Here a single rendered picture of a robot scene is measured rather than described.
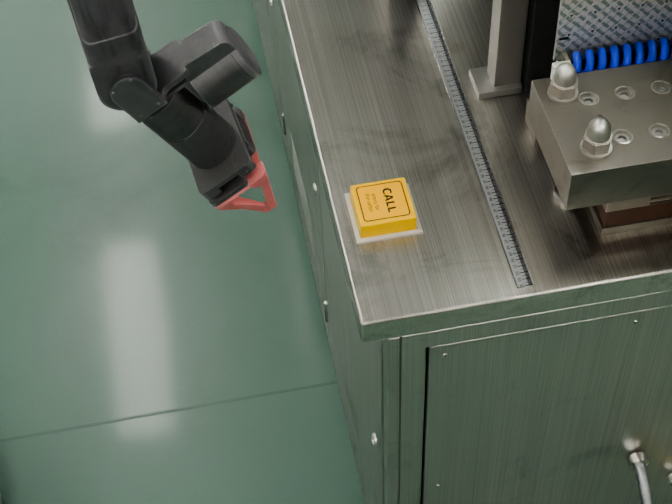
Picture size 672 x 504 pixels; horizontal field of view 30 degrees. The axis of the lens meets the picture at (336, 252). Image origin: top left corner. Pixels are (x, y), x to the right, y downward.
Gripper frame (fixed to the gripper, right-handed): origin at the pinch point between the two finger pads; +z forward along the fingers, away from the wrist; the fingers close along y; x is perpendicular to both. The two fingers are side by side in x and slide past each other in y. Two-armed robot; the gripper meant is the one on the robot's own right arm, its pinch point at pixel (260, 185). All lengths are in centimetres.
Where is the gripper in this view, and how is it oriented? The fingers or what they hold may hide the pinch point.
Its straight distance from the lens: 139.2
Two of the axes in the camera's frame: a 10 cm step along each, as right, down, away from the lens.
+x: -8.1, 5.3, 2.4
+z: 5.0, 4.3, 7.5
